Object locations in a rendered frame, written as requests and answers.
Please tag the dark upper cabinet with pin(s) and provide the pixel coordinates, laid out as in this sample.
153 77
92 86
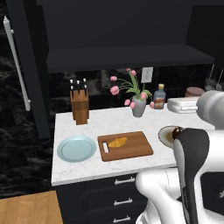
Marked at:
122 32

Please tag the grey vase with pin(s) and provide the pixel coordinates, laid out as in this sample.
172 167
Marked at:
138 107

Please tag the white wall socket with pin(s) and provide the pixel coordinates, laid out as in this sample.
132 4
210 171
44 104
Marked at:
147 75

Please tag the dark brown pastry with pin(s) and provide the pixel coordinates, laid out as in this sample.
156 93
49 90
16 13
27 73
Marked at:
176 132

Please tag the brown round pot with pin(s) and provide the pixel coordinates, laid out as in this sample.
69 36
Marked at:
194 92

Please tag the dark drawer front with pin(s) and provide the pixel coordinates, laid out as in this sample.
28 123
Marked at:
99 202
99 218
99 184

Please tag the wooden cutting board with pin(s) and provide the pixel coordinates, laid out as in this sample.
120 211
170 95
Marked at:
128 147

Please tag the beige plate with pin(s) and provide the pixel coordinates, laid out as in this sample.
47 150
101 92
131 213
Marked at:
166 137

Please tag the glass bottle with brown label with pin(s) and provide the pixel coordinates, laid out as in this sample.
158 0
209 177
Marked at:
159 99

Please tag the hanging kitchen utensil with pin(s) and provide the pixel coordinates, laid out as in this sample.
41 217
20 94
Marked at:
209 78
219 79

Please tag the pink flowers bunch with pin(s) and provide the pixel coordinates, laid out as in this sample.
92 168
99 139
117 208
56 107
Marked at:
132 84

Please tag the golden croissant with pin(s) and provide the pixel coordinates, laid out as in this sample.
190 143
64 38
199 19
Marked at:
118 142

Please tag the light blue plate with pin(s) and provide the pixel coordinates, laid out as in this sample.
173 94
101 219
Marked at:
76 148

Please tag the dark tall cabinet door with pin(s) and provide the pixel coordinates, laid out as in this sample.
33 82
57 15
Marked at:
30 58

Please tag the wooden knife block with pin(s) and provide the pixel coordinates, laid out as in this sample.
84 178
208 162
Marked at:
79 109

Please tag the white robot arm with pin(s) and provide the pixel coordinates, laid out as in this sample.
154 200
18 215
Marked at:
189 186

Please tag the white toaster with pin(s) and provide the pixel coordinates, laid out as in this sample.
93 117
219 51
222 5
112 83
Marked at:
182 105

